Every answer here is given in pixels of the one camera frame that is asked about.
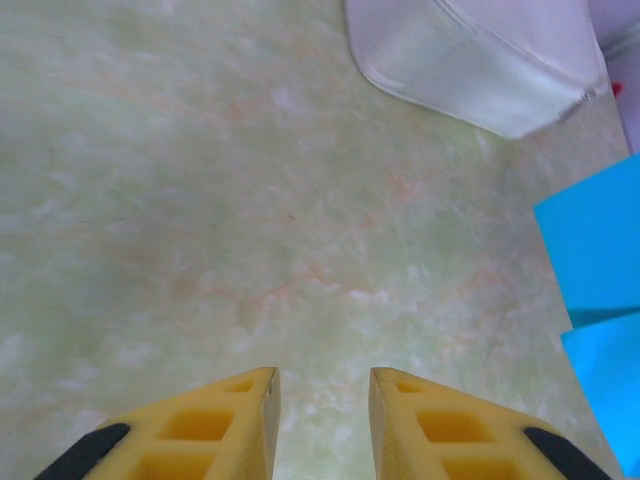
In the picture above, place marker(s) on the white zippered medicine case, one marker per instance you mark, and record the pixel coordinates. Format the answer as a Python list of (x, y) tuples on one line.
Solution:
[(450, 60)]

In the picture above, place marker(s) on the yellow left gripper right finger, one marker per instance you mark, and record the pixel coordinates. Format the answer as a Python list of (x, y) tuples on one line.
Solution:
[(450, 430)]

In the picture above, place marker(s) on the blue cloth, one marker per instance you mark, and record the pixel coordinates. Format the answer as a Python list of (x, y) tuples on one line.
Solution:
[(600, 240)]

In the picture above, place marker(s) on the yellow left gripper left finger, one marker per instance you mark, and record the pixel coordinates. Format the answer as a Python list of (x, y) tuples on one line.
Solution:
[(200, 430)]

